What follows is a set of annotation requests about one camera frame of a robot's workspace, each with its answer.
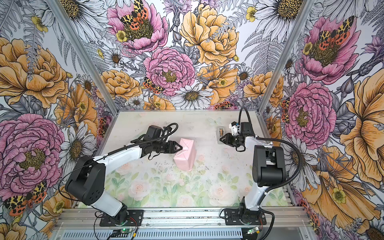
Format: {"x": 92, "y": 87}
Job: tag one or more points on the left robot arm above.
{"x": 87, "y": 180}

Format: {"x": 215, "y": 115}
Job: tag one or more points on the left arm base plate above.
{"x": 125, "y": 218}

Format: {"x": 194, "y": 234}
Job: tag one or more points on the purple wrapping paper sheet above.
{"x": 185, "y": 158}

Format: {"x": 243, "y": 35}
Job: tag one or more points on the aluminium front rail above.
{"x": 291, "y": 223}

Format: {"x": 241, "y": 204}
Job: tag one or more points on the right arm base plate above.
{"x": 237, "y": 217}

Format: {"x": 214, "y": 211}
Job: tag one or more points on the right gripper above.
{"x": 229, "y": 137}

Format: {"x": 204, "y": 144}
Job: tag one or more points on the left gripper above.
{"x": 171, "y": 148}

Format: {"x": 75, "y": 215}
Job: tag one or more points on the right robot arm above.
{"x": 268, "y": 168}

